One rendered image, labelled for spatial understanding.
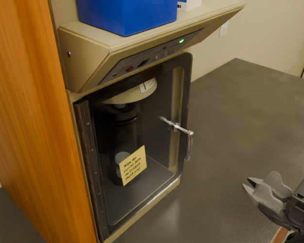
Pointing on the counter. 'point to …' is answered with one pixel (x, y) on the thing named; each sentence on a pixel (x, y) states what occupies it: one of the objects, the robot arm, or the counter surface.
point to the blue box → (127, 14)
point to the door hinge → (86, 164)
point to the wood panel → (34, 123)
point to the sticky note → (133, 165)
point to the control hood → (132, 41)
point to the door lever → (186, 140)
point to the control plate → (136, 60)
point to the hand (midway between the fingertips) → (250, 186)
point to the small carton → (188, 5)
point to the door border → (93, 167)
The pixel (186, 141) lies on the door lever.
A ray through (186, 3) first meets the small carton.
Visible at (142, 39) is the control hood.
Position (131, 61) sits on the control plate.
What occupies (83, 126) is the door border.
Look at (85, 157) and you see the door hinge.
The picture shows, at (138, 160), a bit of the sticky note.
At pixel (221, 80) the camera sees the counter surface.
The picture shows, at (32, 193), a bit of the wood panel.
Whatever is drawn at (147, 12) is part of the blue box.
